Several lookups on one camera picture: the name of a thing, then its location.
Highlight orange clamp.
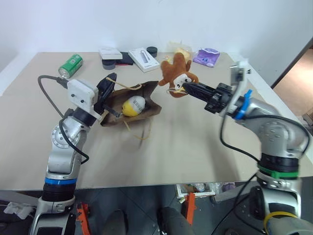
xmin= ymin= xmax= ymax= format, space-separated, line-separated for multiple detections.
xmin=76 ymin=202 xmax=91 ymax=235
xmin=185 ymin=192 xmax=197 ymax=225

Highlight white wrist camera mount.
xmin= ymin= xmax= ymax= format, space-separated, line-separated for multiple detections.
xmin=67 ymin=78 xmax=103 ymax=121
xmin=229 ymin=59 xmax=251 ymax=116

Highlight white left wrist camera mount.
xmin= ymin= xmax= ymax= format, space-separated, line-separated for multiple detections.
xmin=67 ymin=78 xmax=103 ymax=121

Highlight yellow cable loop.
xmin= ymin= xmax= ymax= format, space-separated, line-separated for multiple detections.
xmin=263 ymin=211 xmax=298 ymax=234

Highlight long white product box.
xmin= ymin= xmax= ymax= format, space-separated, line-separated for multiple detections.
xmin=128 ymin=47 xmax=161 ymax=74

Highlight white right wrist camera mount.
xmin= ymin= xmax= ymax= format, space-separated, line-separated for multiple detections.
xmin=229 ymin=59 xmax=251 ymax=116

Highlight green drink can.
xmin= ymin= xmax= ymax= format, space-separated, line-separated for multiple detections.
xmin=58 ymin=54 xmax=84 ymax=79

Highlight purple plastic packet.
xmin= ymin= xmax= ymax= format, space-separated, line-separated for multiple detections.
xmin=192 ymin=47 xmax=221 ymax=68

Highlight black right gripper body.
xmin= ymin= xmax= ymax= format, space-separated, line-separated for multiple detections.
xmin=204 ymin=83 xmax=235 ymax=115

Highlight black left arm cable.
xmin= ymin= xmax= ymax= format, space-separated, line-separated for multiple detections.
xmin=37 ymin=75 xmax=90 ymax=165

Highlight dark grey round container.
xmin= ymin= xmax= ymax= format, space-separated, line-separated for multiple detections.
xmin=102 ymin=59 xmax=117 ymax=71

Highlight black flat case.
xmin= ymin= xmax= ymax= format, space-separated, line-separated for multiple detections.
xmin=114 ymin=51 xmax=135 ymax=67

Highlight yellow white plush toy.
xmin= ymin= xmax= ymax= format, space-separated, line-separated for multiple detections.
xmin=122 ymin=95 xmax=146 ymax=117

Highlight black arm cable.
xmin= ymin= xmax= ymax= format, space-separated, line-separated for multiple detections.
xmin=212 ymin=114 xmax=309 ymax=235
xmin=37 ymin=75 xmax=90 ymax=165

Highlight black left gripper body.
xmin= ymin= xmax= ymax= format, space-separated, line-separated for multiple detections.
xmin=93 ymin=78 xmax=110 ymax=115

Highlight flat white box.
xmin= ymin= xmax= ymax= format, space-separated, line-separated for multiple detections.
xmin=98 ymin=47 xmax=123 ymax=61

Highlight brown paper bag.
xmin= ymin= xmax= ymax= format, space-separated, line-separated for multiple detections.
xmin=100 ymin=78 xmax=162 ymax=141

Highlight white plastic part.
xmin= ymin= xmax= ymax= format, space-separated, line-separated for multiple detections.
xmin=3 ymin=201 xmax=35 ymax=220

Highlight clear plastic bag yellow contents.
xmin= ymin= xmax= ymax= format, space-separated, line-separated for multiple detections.
xmin=167 ymin=40 xmax=193 ymax=62

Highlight white box of clutter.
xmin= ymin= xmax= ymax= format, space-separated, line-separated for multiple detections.
xmin=176 ymin=182 xmax=236 ymax=203

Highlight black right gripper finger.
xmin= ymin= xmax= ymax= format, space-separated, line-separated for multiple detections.
xmin=184 ymin=82 xmax=218 ymax=96
xmin=186 ymin=89 xmax=214 ymax=104

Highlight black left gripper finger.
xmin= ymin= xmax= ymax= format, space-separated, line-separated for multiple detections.
xmin=102 ymin=103 xmax=123 ymax=119
xmin=102 ymin=72 xmax=118 ymax=99

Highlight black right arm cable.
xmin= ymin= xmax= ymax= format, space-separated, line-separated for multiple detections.
xmin=212 ymin=114 xmax=309 ymax=235

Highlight brown monkey plush toy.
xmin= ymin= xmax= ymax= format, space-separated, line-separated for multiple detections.
xmin=158 ymin=52 xmax=200 ymax=99

